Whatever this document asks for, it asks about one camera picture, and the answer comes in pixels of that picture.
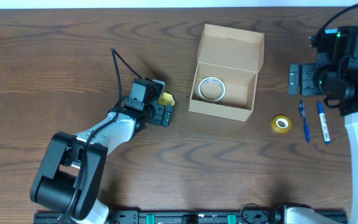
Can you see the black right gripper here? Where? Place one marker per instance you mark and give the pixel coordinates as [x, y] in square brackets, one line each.
[301, 79]

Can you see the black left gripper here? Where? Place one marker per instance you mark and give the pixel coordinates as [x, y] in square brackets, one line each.
[161, 114]

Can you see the yellow sticky note pad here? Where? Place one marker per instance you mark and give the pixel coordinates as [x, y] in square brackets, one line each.
[166, 99]

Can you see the white masking tape roll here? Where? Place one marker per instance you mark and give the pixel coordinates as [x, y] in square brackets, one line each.
[211, 89]

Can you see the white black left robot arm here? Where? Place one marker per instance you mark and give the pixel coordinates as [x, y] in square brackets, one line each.
[69, 176]

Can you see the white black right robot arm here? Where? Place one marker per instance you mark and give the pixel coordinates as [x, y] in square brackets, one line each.
[334, 75]

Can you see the blue ballpoint pen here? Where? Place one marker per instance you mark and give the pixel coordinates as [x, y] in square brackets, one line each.
[305, 124]

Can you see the blue whiteboard marker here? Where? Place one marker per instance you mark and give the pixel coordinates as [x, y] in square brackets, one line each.
[323, 123]

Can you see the yellow clear tape roll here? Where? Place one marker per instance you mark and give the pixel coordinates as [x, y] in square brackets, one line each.
[281, 124]

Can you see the open cardboard box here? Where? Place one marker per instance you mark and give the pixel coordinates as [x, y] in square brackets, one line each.
[235, 57]

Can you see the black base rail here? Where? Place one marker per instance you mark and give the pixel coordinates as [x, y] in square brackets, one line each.
[250, 213]

